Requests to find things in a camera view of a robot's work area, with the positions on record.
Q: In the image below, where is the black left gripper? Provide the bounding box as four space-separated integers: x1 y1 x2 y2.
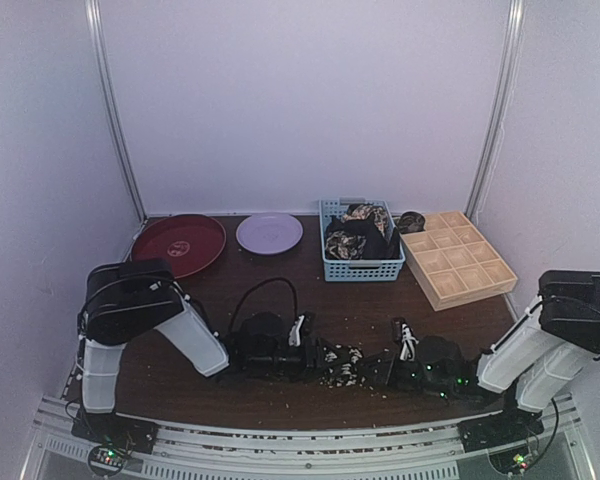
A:
248 339 351 385

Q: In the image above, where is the black skull pattern tie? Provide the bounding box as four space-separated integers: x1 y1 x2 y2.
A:
320 344 366 389

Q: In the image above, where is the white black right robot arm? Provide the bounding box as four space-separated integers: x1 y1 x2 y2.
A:
357 270 600 442

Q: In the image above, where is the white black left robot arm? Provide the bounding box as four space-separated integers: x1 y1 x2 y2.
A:
77 259 349 444

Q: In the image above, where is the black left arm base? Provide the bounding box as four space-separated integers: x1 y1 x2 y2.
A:
71 413 158 454

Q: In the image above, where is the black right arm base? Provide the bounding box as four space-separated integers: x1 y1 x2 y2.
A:
457 409 544 452

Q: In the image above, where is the plain black tie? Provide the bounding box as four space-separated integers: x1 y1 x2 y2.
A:
324 220 400 260

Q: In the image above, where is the lavender round plate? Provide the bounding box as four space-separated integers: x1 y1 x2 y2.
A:
236 213 304 256

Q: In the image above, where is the wooden compartment organizer box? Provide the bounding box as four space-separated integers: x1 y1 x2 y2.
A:
401 211 518 311

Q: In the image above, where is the orange paisley patterned tie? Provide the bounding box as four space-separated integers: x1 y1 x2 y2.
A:
342 203 389 237

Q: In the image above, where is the rolled dark patterned tie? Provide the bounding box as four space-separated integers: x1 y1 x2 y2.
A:
396 211 426 235

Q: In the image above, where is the right green circuit board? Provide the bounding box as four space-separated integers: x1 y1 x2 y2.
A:
488 446 541 477

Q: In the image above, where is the green circuit board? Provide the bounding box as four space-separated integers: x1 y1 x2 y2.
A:
488 446 541 477
86 445 130 476

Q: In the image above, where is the dark red round tray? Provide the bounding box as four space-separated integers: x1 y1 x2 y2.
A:
131 214 226 279

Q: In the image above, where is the left green circuit board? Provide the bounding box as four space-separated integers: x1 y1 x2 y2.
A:
86 445 130 476

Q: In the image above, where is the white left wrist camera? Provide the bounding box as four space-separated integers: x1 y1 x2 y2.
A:
288 311 315 347

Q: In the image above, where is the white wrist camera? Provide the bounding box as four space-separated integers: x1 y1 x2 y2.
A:
391 317 419 362
288 311 315 347

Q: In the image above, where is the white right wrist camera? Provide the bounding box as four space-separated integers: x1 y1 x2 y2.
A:
391 317 419 362

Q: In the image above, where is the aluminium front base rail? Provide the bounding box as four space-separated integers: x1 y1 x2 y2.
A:
29 394 581 480

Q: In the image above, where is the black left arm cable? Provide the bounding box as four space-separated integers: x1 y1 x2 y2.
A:
229 277 300 341

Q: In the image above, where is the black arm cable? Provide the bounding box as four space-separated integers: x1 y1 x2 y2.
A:
524 394 561 461
229 277 300 341

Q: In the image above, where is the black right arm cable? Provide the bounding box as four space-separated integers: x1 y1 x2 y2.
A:
524 394 561 461

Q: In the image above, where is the right aluminium frame post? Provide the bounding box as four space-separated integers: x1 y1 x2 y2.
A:
465 0 526 220

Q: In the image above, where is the aluminium frame post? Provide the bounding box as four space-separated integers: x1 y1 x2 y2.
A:
465 0 526 220
84 0 148 222

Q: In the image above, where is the left aluminium frame post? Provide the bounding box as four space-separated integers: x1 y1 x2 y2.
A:
84 0 148 222

